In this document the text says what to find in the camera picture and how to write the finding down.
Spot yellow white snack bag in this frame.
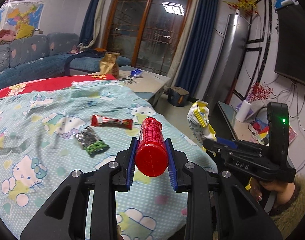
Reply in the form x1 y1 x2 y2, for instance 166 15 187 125
187 100 217 145

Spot green black snack packet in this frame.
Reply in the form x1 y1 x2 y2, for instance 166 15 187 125
74 126 110 156

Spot red snack wrapper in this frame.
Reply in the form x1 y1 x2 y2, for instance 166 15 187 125
91 114 133 130

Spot person right hand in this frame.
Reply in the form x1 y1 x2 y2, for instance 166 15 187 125
249 177 297 209

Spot tv console cabinet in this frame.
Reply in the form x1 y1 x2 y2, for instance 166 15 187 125
216 101 268 145

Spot colourful painting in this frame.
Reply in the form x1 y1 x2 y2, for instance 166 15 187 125
249 118 297 146

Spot white vase red berries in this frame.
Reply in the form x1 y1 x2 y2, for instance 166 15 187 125
235 82 273 122

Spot blue storage stool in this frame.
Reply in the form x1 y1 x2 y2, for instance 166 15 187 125
167 86 189 107

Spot right blue curtain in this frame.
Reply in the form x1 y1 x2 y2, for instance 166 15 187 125
175 0 218 97

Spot blue curtain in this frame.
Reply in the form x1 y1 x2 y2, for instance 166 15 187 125
175 0 218 97
79 0 99 47

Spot Hello Kitty blanket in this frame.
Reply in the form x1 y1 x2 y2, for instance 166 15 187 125
0 76 217 238

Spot silver tower air conditioner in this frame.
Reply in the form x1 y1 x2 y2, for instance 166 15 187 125
203 14 248 112

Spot coffee table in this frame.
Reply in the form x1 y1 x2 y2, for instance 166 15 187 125
116 66 170 108

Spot blue candy wrapper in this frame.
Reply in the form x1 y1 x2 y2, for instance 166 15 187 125
130 69 143 78

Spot yellow flower arrangement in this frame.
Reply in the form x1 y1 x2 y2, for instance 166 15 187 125
224 0 258 17

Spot gold paper bag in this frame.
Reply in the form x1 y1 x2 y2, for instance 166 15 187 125
99 52 119 79

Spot wooden glass sliding door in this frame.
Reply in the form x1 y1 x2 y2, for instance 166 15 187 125
103 0 192 76

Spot blue sofa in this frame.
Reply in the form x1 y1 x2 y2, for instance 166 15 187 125
0 32 132 95

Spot left blue curtain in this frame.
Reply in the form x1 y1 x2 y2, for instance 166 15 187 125
79 0 99 47

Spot yellow pillow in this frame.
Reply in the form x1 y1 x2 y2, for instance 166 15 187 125
15 23 35 40

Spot pile of clothes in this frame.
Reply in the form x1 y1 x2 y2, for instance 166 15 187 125
0 29 16 46

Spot China map poster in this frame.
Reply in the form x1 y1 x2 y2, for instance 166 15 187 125
3 2 44 31

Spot wall mounted television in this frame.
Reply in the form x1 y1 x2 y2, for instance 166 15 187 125
274 4 305 85

